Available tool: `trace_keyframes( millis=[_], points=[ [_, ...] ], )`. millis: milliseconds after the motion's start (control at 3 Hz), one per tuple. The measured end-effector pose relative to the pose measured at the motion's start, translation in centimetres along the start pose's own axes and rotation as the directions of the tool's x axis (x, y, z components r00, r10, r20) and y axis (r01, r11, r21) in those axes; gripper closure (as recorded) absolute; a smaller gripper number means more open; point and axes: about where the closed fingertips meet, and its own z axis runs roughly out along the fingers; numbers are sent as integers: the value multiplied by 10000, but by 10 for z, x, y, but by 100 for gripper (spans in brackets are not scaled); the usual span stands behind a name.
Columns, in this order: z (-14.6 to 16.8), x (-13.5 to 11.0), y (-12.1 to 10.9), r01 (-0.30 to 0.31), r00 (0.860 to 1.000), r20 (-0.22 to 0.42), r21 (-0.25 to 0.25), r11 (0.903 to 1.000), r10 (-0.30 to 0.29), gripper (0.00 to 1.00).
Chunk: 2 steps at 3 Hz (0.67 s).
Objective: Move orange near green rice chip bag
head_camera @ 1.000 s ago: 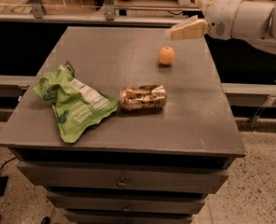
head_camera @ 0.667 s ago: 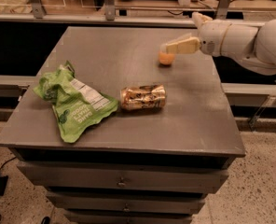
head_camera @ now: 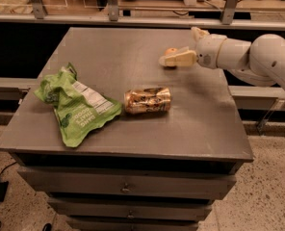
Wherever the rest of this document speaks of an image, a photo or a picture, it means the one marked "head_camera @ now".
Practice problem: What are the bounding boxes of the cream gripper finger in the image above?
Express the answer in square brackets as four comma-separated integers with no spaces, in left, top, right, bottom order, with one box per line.
[159,50,197,67]
[191,27,209,42]

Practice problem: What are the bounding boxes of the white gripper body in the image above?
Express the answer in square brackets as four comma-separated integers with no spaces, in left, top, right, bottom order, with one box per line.
[195,34,227,69]

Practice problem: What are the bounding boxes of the orange fruit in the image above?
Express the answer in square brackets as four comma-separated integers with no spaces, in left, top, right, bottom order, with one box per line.
[165,48,177,67]

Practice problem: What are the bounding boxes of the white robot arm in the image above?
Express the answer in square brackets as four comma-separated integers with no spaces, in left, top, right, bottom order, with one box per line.
[159,27,285,90]

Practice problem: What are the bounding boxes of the green rice chip bag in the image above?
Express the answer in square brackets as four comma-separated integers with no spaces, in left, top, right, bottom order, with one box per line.
[34,63,122,148]

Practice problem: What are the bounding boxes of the crushed gold soda can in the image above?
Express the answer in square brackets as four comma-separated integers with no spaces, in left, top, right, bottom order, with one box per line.
[124,88,172,115]

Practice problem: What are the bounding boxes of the grey drawer cabinet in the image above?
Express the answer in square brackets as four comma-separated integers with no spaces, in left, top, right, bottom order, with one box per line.
[0,28,253,231]

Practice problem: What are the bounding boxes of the top drawer knob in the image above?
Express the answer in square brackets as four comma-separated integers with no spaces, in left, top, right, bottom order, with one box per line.
[120,183,131,193]

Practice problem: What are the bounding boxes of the drawer knob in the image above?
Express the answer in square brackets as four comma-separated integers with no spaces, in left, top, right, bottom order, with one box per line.
[120,183,131,193]
[126,210,135,219]

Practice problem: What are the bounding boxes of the metal railing frame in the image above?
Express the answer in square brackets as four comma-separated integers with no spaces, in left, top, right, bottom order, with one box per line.
[0,0,285,31]

